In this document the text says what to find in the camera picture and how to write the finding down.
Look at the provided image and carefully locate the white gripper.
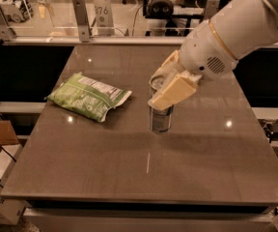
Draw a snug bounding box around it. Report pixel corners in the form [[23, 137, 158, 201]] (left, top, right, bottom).
[[148, 20, 237, 110]]

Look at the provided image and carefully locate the silver redbull can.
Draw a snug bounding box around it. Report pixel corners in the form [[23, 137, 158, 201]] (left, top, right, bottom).
[[150, 77, 174, 133]]

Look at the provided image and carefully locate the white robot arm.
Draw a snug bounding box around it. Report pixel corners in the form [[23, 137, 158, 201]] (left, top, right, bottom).
[[148, 0, 278, 110]]

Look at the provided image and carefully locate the green jalapeno chip bag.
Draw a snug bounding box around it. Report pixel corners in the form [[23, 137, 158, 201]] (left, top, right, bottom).
[[46, 72, 131, 123]]

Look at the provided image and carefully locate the black vr headset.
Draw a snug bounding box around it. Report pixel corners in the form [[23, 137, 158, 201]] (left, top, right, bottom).
[[143, 0, 174, 19]]

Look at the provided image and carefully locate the right metal rail bracket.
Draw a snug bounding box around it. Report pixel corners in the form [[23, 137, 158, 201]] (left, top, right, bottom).
[[204, 0, 220, 20]]

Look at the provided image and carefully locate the metal rail bracket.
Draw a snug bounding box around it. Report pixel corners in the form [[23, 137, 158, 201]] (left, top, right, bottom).
[[0, 5, 16, 42], [72, 0, 91, 43], [204, 0, 220, 20]]

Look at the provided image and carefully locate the white numbered post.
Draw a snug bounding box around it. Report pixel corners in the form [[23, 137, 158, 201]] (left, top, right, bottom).
[[93, 0, 115, 36]]

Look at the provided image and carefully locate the middle metal rail bracket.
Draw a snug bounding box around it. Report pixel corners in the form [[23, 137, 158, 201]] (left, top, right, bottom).
[[72, 0, 91, 43]]

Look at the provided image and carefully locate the left metal rail bracket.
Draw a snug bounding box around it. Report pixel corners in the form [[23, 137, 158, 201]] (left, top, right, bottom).
[[0, 5, 16, 42]]

